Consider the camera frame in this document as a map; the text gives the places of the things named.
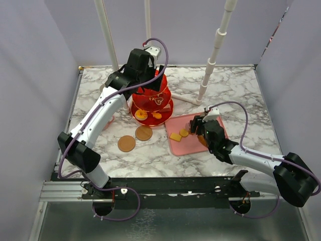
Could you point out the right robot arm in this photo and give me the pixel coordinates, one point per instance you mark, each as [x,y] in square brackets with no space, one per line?
[287,176]

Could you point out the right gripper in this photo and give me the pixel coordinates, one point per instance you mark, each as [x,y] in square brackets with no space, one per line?
[196,121]

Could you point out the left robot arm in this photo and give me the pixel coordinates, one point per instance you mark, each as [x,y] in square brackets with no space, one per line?
[140,71]

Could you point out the white pvc pipe frame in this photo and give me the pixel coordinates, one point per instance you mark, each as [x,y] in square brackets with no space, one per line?
[211,62]

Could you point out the orange fish cookie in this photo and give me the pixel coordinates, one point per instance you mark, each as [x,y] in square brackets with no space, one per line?
[156,115]

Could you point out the wooden coaster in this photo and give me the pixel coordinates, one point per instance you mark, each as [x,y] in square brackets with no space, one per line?
[143,133]
[126,143]

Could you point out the red three-tier stand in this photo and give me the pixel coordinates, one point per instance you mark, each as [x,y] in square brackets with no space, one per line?
[144,99]

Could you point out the lower wooden coaster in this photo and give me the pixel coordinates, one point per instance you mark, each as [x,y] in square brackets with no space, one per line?
[126,143]

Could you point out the yellow donut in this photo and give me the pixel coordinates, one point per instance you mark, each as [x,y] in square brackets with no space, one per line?
[141,115]

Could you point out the pink cake slice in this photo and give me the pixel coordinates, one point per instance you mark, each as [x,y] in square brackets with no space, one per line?
[167,108]

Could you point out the left round biscuit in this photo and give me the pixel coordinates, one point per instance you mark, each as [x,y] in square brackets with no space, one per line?
[184,133]

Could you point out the pink mug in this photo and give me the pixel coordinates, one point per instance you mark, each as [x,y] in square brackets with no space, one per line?
[109,123]

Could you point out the brown croissant bread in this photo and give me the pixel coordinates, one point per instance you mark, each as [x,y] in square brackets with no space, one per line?
[202,141]

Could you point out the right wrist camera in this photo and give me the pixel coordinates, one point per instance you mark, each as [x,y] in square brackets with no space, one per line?
[210,113]

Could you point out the heart gingerbread cookie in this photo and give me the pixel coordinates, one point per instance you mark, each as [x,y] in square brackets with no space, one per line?
[158,100]

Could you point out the pink serving tray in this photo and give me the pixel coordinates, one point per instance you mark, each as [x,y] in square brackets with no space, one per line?
[187,145]

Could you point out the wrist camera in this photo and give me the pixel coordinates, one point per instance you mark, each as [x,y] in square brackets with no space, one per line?
[154,51]
[210,113]

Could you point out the rectangular yellow biscuit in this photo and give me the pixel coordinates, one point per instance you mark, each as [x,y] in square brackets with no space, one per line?
[175,137]

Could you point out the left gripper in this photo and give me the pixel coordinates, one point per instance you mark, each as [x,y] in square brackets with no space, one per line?
[155,85]

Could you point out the upper wooden coaster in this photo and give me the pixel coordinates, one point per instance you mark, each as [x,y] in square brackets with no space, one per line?
[143,133]

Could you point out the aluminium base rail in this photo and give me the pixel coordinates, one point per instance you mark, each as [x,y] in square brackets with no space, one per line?
[121,188]

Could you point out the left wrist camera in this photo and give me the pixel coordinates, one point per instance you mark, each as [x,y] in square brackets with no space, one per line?
[154,51]

